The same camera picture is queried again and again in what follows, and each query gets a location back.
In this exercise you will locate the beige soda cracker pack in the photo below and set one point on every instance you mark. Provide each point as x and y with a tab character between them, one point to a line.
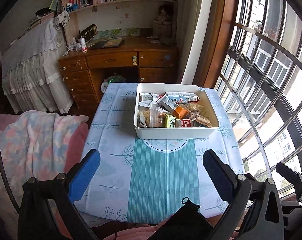
204	121

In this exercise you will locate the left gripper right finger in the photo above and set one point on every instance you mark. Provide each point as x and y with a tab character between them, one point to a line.
222	176

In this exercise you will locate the wooden desk with drawers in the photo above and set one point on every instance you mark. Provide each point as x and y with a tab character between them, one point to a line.
137	59

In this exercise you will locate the light blue patterned tablecloth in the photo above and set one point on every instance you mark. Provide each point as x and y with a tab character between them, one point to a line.
144	181

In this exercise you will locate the clear pack peanut cookies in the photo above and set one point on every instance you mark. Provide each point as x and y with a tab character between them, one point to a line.
144	118

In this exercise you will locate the red biscuit roll pack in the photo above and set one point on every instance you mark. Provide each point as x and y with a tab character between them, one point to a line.
183	97

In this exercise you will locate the dark book on desk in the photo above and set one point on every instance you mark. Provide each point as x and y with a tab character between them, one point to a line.
112	43

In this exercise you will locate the red Cookies snack pack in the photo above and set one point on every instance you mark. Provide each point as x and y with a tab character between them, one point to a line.
185	123

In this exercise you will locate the window metal grille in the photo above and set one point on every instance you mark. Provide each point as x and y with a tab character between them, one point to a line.
260	86

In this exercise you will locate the orange snack pack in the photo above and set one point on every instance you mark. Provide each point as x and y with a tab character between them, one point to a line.
178	111

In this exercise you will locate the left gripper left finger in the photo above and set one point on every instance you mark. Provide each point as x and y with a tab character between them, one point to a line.
81	174

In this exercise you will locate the green tea candy pack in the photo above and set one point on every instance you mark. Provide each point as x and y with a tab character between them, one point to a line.
169	121

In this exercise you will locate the white plastic storage bin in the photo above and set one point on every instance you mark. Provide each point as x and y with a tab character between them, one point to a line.
175	133

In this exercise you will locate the wooden bookshelf with books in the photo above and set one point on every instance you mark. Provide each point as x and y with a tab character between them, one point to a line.
116	17

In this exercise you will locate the white red bottle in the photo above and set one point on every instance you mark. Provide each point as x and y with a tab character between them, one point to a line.
83	44

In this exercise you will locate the clear bag yellow pastries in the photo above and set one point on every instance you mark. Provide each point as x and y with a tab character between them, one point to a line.
157	116

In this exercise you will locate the green white plastic bag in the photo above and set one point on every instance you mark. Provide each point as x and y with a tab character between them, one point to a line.
111	79

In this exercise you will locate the clear round rice cracker pack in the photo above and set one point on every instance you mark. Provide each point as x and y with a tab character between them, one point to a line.
194	107

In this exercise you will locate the pastel floral blanket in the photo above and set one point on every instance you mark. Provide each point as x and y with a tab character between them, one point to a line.
40	145

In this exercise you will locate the silver red stripe bag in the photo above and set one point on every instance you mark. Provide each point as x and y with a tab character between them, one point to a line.
148	99

